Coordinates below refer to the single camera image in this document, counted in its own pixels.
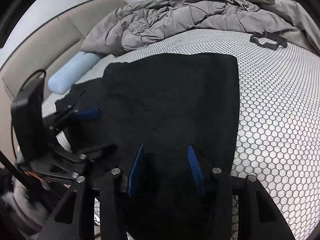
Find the grey quilted comforter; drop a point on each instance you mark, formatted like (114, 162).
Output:
(140, 24)

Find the beige upholstered headboard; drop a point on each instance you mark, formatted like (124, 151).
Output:
(54, 43)

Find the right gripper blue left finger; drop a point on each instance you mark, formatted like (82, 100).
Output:
(73, 217)

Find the light blue bolster pillow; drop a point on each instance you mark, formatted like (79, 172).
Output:
(72, 71)

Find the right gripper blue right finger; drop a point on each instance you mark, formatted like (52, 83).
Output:
(259, 217)

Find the black plastic clip bracket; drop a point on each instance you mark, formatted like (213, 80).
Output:
(268, 40)

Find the black pants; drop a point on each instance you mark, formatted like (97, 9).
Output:
(164, 104)

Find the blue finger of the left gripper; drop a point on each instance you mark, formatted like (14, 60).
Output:
(93, 153)
(82, 113)

